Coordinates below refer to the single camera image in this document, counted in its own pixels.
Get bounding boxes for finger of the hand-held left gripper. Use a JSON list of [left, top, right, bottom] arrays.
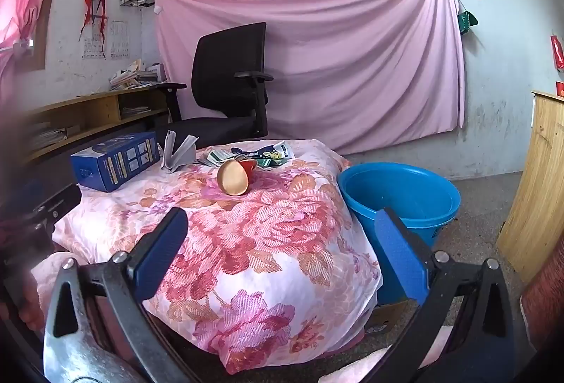
[[0, 184, 83, 260]]

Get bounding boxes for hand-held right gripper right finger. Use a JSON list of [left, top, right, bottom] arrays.
[[374, 207, 529, 383]]

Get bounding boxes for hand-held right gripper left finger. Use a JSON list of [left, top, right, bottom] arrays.
[[43, 207, 190, 383]]

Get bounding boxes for blue plastic bucket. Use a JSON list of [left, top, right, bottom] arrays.
[[337, 163, 461, 249]]

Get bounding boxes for red paper cup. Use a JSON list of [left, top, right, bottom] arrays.
[[217, 159, 257, 195]]

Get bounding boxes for green and white wrapper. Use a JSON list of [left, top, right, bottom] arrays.
[[198, 147, 241, 167]]

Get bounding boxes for blue and white snack wrapper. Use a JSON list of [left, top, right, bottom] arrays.
[[231, 140, 295, 167]]

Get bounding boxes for brown cardboard box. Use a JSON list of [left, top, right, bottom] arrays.
[[366, 299, 410, 335]]

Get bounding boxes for blue cardboard box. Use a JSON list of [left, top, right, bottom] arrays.
[[70, 132, 161, 193]]

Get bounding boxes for wooden desk hutch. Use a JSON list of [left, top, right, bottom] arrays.
[[24, 83, 170, 165]]

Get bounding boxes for floral blanket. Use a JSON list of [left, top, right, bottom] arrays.
[[37, 139, 382, 375]]

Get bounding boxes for stack of books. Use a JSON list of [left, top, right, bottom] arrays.
[[109, 59, 167, 90]]

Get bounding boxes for wooden cabinet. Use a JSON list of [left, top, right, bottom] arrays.
[[496, 90, 564, 284]]

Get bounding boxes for red patterned cloth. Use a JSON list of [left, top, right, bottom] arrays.
[[520, 242, 564, 348]]

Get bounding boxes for black office chair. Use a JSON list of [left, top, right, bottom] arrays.
[[154, 22, 274, 146]]

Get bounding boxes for red hanging scarves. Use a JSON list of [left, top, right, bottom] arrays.
[[79, 0, 109, 44]]

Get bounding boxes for pink hanging sheet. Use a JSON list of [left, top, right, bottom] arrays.
[[154, 0, 466, 155]]

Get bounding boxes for green dustpan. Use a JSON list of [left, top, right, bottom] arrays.
[[457, 10, 479, 35]]

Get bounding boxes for red hanging packet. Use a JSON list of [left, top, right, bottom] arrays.
[[550, 35, 564, 71]]

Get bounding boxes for white wall calendar sheet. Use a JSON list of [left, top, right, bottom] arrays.
[[83, 24, 107, 60], [110, 20, 130, 59]]

